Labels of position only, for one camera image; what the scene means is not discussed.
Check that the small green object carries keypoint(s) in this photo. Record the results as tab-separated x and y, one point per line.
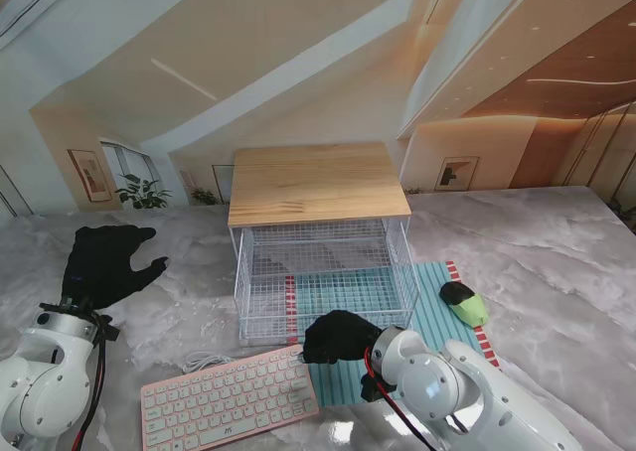
472	312

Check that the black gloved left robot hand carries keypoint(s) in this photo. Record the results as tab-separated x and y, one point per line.
104	272

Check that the pink white keyboard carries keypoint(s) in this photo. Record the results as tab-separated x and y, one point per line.
223	401

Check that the teal striped mouse pad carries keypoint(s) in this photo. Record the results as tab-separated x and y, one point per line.
432	312

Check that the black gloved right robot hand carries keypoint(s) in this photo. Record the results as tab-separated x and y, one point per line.
343	339

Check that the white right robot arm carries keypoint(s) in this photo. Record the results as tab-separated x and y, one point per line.
457	396

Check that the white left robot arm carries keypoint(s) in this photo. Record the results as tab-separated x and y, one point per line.
45	381

